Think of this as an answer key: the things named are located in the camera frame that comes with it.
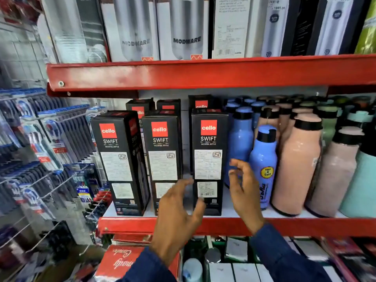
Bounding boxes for person's right hand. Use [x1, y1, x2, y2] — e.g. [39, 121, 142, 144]
[228, 158, 267, 236]

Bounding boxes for person's left hand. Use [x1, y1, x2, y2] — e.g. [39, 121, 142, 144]
[150, 178, 207, 266]

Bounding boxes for red metal shelf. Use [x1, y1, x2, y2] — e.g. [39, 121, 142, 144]
[98, 173, 376, 239]
[46, 54, 376, 99]

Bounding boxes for black bottle box red label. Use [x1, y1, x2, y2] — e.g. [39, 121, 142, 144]
[141, 110, 183, 215]
[90, 110, 151, 217]
[191, 108, 229, 217]

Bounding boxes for row of black bottle boxes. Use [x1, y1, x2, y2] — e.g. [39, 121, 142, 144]
[125, 94, 225, 175]

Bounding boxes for person's right forearm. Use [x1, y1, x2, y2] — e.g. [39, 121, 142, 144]
[249, 223, 333, 282]

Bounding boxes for person's left forearm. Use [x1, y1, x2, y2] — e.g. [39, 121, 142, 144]
[117, 246, 177, 282]

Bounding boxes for small grey box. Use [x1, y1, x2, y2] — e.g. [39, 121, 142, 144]
[224, 237, 249, 262]

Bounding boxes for red box with cursive print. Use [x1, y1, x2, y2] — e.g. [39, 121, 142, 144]
[94, 245, 180, 282]

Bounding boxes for black box lilac bottle print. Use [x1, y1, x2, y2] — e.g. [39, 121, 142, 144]
[260, 0, 303, 58]
[307, 0, 374, 56]

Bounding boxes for white steel bottle box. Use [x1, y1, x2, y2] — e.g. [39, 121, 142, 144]
[99, 0, 161, 63]
[155, 0, 210, 61]

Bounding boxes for grey steel bottle box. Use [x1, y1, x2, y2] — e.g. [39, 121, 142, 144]
[40, 0, 111, 64]

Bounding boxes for small blue Sofia bottle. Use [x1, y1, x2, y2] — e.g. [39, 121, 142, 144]
[224, 98, 278, 210]

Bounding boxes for round steel lid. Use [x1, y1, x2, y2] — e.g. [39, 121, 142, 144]
[204, 246, 221, 264]

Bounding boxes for light blue bottle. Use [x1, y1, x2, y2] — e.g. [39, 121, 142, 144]
[183, 258, 203, 282]

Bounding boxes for group of pink bottles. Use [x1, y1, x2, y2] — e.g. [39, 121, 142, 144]
[255, 104, 365, 218]

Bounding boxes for row of white boxes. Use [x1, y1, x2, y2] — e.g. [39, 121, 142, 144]
[208, 262, 274, 282]

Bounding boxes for hanging red black packets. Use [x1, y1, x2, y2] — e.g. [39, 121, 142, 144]
[83, 188, 113, 231]

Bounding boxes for small blue white toothbrush pack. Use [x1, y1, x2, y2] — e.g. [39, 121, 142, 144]
[76, 184, 94, 204]

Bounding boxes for group of mint green bottles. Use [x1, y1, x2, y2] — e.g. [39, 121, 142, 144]
[316, 96, 376, 219]

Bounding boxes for hanging dark packets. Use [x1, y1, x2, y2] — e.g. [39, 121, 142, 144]
[0, 220, 78, 263]

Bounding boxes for hanging toothbrush packs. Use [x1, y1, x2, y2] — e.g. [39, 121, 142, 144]
[0, 88, 108, 218]

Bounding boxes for green package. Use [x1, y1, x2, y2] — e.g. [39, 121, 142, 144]
[354, 5, 376, 55]

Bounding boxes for white wire grid panel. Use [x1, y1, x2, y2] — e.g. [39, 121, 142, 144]
[0, 20, 118, 250]

